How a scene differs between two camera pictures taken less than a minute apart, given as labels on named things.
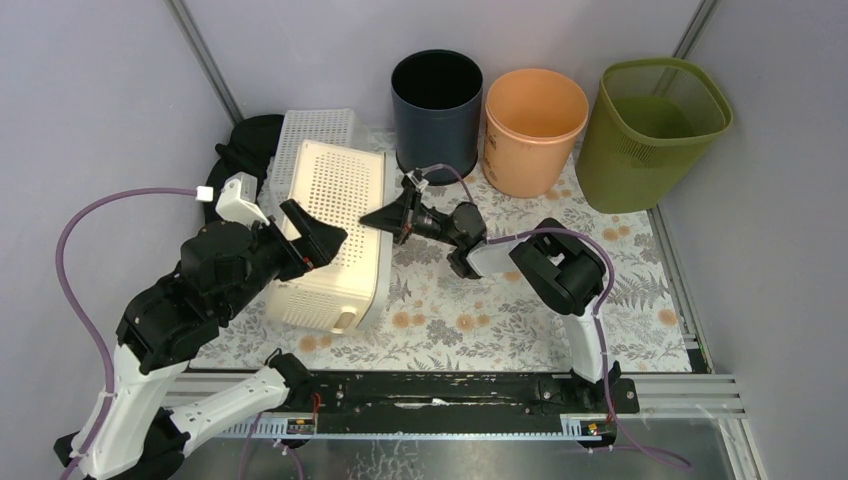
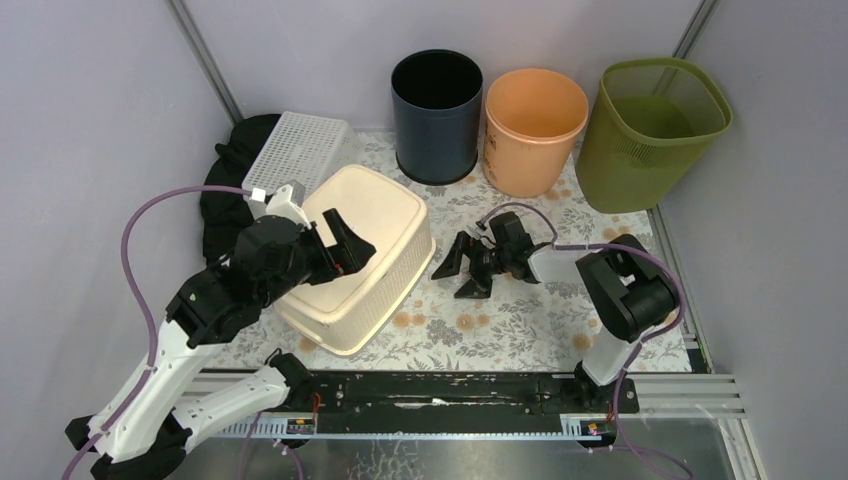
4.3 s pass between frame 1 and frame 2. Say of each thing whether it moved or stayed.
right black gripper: moved
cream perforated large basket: moved
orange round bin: stayed
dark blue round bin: stayed
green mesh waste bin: stayed
